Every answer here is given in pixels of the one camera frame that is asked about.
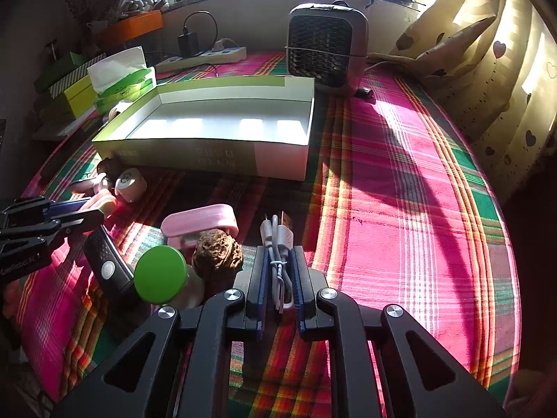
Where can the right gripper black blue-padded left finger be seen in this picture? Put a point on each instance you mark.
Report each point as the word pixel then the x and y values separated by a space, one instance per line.
pixel 248 324

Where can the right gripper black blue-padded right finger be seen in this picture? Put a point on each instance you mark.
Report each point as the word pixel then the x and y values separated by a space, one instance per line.
pixel 313 324

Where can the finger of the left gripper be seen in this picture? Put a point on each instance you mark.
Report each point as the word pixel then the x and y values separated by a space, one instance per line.
pixel 60 209
pixel 68 223

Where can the pink small massager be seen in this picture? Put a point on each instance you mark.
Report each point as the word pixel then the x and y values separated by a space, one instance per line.
pixel 97 189

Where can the brown wrinkled walnut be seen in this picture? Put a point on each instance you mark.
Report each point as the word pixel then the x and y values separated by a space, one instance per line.
pixel 217 256

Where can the black textured flashlight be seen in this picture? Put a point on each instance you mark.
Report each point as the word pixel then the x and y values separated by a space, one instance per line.
pixel 112 273

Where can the white round pink device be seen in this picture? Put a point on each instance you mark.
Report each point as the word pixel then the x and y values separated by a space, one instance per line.
pixel 130 185

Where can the pink plastic case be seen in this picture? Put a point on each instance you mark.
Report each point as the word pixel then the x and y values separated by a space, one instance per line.
pixel 183 229

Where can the green cap white button lamp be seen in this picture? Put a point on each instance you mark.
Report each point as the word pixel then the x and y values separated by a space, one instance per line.
pixel 163 277

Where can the yellow green box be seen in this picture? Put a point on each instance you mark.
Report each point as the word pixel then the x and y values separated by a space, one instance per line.
pixel 70 104

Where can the striped green white box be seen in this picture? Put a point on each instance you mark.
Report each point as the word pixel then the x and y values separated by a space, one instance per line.
pixel 72 77

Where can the plaid bed sheet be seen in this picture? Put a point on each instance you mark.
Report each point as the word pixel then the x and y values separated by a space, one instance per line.
pixel 394 209

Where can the green tissue pack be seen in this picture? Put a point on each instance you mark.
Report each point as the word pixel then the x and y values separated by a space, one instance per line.
pixel 122 77

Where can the green white cardboard tray box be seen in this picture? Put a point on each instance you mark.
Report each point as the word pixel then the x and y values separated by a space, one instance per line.
pixel 250 125

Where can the white power strip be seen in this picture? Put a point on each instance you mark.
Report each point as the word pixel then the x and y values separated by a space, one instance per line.
pixel 226 56

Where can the orange box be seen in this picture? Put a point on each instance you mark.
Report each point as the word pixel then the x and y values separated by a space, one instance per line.
pixel 128 29

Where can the silver black mesh fan heater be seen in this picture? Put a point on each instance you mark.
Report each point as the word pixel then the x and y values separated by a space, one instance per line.
pixel 328 43

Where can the cream heart pattern curtain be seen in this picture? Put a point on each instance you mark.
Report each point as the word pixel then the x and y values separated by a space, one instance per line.
pixel 508 109

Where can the black charger adapter with cable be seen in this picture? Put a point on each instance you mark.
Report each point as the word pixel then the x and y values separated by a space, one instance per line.
pixel 188 40

